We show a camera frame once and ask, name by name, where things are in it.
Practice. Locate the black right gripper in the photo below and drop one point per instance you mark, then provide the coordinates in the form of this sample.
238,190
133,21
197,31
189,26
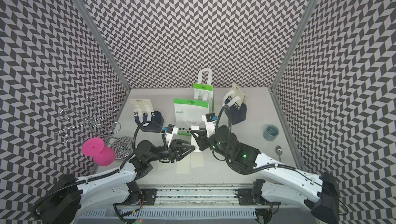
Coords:
203,138

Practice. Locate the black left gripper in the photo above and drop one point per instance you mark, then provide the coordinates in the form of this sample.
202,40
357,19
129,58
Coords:
175,152

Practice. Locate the green white bag front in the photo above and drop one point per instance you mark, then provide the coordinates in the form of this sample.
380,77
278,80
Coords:
189,113

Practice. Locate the green white bag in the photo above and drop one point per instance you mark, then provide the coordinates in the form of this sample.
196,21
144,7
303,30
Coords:
189,113
204,91

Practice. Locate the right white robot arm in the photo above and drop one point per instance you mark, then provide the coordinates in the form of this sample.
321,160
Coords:
277,182

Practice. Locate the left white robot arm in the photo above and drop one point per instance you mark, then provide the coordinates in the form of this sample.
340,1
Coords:
72,197

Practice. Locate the cream receipt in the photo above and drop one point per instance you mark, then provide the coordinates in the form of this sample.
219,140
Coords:
183,166
196,157

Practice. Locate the navy cream Cheerful bag right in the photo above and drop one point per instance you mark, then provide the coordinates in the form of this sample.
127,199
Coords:
235,99

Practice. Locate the navy cream cheerful bag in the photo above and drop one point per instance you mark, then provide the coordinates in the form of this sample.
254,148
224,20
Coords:
235,99
144,111

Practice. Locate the navy cream Cheerful bag left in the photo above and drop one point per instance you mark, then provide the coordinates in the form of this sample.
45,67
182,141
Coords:
144,111

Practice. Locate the grey blue cup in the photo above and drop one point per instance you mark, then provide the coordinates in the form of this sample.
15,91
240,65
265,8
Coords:
271,133

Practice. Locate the pink plastic cup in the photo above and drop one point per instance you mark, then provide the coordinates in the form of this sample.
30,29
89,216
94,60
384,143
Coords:
101,154

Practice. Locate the metal spoon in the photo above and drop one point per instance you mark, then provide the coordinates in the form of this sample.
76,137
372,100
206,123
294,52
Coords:
279,152

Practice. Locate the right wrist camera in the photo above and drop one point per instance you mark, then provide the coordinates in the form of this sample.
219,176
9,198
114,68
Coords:
210,123

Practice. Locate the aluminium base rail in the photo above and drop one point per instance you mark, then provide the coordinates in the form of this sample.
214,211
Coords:
216,196

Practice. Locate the white vented cable duct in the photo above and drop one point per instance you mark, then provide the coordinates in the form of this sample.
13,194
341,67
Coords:
193,213

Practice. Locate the silver wire stand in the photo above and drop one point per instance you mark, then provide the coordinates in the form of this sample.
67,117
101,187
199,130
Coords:
94,124

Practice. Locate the aluminium corner post left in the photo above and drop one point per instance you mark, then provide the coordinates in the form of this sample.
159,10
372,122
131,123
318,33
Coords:
100,40

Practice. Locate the aluminium corner post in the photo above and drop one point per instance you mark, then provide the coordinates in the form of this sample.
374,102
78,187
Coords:
100,40
295,40

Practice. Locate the aluminium corner post right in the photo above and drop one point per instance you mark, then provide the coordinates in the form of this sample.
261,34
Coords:
295,40

